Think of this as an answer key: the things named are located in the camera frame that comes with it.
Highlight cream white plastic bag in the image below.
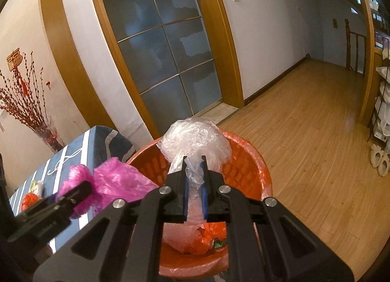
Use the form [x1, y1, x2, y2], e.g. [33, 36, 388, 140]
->
[30, 180, 45, 196]

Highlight clear bubble wrap bag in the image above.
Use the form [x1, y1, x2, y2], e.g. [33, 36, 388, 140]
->
[157, 118, 233, 228]

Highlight translucent white plastic bag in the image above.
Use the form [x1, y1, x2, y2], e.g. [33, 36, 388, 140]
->
[164, 223, 202, 252]

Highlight wooden stair railing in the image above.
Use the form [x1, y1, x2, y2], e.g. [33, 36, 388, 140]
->
[344, 19, 368, 74]

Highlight wooden framed glass sliding door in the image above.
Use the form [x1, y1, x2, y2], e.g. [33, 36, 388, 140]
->
[38, 0, 244, 139]

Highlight long orange plastic bag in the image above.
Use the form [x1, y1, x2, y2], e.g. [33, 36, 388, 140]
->
[21, 193, 41, 211]

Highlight glass vase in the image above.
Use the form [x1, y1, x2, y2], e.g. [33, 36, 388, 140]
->
[33, 118, 65, 153]

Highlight blue white striped tablecloth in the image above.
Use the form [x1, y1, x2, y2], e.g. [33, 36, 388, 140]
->
[8, 125, 142, 254]

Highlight red hanging knot ornament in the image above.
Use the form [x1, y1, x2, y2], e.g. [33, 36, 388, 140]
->
[7, 47, 29, 94]

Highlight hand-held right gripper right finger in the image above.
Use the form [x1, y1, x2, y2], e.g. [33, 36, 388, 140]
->
[201, 156, 355, 282]

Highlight magenta plastic bag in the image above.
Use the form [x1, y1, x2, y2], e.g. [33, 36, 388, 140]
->
[57, 157, 160, 220]

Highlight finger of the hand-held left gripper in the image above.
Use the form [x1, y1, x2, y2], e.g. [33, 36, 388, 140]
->
[46, 180, 93, 209]

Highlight orange plastic laundry basket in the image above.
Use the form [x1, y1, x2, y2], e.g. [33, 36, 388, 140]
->
[125, 130, 273, 278]

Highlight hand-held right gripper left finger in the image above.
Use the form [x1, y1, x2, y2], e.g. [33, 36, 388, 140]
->
[32, 156, 189, 282]

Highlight red berry branches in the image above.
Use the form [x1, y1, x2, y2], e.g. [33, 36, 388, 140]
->
[0, 51, 51, 132]

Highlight white slipper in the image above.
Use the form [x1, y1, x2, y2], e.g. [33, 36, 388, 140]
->
[377, 151, 390, 177]
[370, 143, 384, 167]

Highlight shoe rack with shoes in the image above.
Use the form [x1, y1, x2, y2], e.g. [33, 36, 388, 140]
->
[367, 37, 390, 149]

